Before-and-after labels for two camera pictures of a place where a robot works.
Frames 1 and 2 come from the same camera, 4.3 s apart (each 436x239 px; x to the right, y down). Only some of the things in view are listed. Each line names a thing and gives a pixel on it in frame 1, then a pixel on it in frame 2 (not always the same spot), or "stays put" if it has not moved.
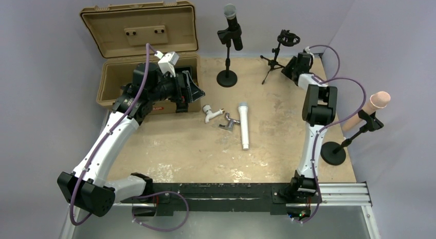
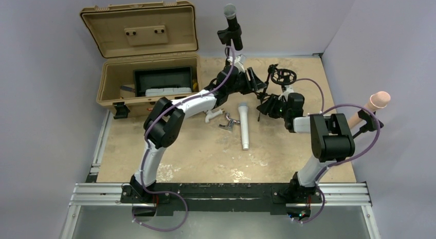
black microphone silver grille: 230,11 stays put
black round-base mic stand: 228,78 stays put
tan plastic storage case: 121,33 stays put
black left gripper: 179,96 → 253,85
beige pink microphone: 379,100 stays put
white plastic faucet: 209,113 stays put
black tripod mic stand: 287,38 → 283,77
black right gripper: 285,71 → 267,107
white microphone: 242,107 stays put
